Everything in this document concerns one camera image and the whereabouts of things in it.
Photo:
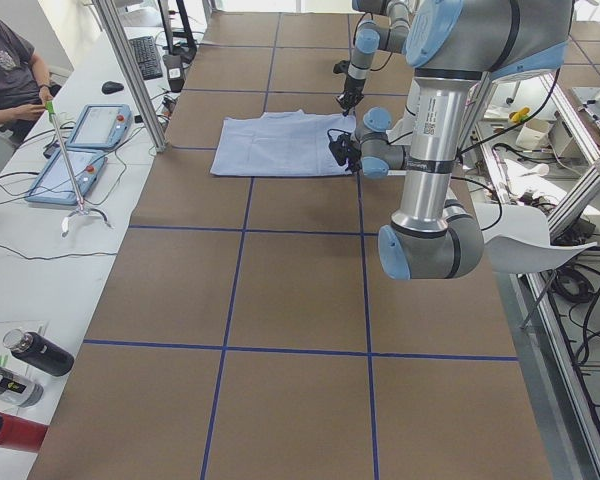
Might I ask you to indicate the light blue striped shirt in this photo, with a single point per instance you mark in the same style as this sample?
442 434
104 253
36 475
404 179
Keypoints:
279 144

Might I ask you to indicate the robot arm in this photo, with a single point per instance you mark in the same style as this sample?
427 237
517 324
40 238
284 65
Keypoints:
450 45
368 39

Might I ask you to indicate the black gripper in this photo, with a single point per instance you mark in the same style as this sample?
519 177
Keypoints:
352 85
349 153

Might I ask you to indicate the blue teach pendant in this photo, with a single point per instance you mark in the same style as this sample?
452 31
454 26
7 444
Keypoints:
53 186
100 127

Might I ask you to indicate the black keyboard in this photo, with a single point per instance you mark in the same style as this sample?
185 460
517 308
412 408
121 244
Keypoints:
146 56

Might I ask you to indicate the black water bottle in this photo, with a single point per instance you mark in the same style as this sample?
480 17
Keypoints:
39 352

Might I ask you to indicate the metal reach grabber stick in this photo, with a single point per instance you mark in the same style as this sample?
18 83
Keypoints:
81 209

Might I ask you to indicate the grey aluminium frame post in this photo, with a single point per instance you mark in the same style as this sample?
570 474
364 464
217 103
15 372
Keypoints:
108 16

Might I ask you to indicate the seated person grey shirt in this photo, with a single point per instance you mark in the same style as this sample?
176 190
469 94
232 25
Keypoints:
25 83

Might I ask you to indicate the grey labelled bottle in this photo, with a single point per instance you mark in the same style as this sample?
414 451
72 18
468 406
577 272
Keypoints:
18 390

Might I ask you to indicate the red bottle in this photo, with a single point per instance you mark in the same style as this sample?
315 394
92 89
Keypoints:
20 434

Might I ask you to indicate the black computer mouse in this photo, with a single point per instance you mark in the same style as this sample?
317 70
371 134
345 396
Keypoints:
110 87

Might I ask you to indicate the near blue teach pendant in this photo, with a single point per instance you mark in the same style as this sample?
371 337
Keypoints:
53 186

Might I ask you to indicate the far blue teach pendant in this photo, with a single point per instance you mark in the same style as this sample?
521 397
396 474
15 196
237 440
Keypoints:
100 127

